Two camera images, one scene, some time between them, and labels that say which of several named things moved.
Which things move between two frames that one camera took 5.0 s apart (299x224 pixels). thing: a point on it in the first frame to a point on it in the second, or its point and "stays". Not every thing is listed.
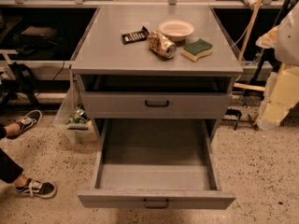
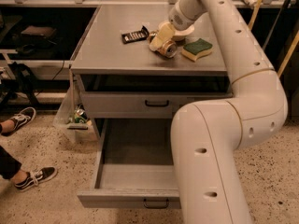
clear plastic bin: [73, 119] stays
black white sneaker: [37, 189] to [36, 178]
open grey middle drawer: [156, 163] stays
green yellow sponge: [196, 49] stays
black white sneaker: [27, 122] to [21, 119]
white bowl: [177, 29] stays
